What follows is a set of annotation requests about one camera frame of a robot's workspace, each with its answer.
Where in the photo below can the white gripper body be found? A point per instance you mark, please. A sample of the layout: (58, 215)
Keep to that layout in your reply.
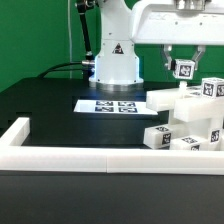
(161, 22)

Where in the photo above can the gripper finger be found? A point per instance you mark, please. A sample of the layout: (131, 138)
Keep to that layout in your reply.
(170, 63)
(200, 51)

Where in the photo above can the small tagged nut cube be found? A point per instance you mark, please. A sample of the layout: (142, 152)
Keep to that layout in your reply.
(212, 87)
(184, 69)

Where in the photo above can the white chair back frame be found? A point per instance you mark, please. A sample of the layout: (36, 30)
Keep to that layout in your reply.
(187, 103)

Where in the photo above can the white tag sheet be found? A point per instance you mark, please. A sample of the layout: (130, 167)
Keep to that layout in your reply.
(113, 107)

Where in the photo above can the white U-shaped fence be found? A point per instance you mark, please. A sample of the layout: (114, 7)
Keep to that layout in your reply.
(14, 155)

